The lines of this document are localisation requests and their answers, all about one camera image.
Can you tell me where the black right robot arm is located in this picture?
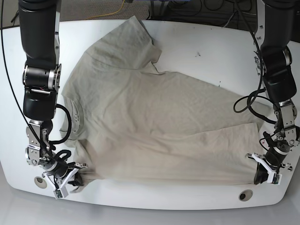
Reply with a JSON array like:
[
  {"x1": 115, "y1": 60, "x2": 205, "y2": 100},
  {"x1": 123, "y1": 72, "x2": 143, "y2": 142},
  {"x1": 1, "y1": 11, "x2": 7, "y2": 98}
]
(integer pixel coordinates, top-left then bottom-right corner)
[{"x1": 18, "y1": 0, "x2": 86, "y2": 194}]

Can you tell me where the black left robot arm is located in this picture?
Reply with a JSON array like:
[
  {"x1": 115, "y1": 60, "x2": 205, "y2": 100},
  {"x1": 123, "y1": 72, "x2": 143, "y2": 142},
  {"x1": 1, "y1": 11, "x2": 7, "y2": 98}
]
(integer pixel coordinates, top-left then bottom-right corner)
[{"x1": 244, "y1": 0, "x2": 300, "y2": 185}]

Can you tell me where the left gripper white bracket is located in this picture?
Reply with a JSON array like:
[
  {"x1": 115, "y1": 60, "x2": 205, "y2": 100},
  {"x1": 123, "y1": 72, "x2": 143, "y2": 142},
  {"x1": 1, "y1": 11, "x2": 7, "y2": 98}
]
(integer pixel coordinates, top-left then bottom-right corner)
[{"x1": 245, "y1": 152, "x2": 293, "y2": 185}]

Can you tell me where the yellow cable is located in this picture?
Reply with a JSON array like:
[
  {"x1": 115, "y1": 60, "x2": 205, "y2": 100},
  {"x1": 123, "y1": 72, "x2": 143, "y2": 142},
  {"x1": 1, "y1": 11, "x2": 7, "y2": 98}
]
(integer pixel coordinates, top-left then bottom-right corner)
[{"x1": 86, "y1": 0, "x2": 125, "y2": 20}]

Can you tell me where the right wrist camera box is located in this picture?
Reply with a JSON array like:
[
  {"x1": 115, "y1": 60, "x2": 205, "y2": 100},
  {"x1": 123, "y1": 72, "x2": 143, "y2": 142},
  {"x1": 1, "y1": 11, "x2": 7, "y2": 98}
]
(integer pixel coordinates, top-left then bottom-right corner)
[{"x1": 53, "y1": 187, "x2": 68, "y2": 199}]

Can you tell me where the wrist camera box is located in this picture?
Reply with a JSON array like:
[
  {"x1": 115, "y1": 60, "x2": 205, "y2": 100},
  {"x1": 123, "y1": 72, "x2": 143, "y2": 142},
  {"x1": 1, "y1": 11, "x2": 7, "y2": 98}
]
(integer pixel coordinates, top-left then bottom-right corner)
[
  {"x1": 53, "y1": 187, "x2": 68, "y2": 199},
  {"x1": 267, "y1": 172, "x2": 282, "y2": 185}
]

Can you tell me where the beige t-shirt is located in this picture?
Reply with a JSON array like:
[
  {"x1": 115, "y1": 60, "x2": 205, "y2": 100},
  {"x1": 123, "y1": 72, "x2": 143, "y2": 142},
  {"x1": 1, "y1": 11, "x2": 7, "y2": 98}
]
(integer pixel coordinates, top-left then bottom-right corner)
[{"x1": 61, "y1": 17, "x2": 263, "y2": 186}]

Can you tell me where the left table cable grommet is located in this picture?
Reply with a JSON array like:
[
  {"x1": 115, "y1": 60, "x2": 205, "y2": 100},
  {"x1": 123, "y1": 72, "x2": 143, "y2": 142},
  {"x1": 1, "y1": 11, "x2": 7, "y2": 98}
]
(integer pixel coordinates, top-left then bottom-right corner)
[{"x1": 34, "y1": 177, "x2": 47, "y2": 189}]

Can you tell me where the right table cable grommet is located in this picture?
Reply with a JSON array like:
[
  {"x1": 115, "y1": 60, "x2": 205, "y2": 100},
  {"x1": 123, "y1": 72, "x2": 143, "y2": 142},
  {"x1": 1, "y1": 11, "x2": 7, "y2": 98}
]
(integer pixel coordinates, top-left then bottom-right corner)
[{"x1": 239, "y1": 189, "x2": 253, "y2": 202}]

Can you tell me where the white cable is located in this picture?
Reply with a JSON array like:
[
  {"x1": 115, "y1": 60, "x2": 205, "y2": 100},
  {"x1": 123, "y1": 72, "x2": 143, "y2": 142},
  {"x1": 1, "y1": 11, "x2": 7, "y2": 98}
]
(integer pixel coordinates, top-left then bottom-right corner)
[{"x1": 222, "y1": 10, "x2": 258, "y2": 28}]

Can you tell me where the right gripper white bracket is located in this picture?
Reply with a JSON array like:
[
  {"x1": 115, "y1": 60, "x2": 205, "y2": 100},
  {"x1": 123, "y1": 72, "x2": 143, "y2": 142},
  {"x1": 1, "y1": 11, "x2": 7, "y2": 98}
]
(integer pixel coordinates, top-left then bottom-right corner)
[{"x1": 42, "y1": 162, "x2": 87, "y2": 190}]

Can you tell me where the table cable grommet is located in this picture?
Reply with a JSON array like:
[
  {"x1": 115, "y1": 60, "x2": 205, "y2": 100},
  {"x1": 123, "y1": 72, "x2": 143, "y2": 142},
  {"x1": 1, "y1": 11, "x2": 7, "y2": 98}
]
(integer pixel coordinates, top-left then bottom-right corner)
[
  {"x1": 34, "y1": 177, "x2": 47, "y2": 189},
  {"x1": 239, "y1": 189, "x2": 253, "y2": 202}
]

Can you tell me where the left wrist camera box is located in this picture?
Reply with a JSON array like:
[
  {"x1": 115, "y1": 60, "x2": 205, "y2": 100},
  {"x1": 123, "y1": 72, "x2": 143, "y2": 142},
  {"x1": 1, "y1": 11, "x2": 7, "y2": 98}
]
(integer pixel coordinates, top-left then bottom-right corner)
[{"x1": 267, "y1": 172, "x2": 282, "y2": 185}]

